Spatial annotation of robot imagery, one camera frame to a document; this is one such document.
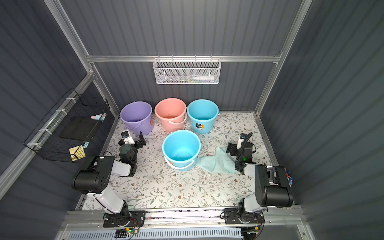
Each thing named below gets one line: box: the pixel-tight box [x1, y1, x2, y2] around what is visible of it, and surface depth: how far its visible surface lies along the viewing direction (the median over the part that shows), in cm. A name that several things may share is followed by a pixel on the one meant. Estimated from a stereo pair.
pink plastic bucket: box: [154, 97, 188, 133], surface depth 104 cm
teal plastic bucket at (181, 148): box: [162, 130, 202, 172], surface depth 88 cm
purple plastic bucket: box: [120, 101, 154, 136], surface depth 104 cm
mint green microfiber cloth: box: [195, 146, 239, 174], surface depth 93 cm
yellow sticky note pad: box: [69, 144, 86, 162], surface depth 65 cm
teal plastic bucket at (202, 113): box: [187, 99, 220, 134], surface depth 104 cm
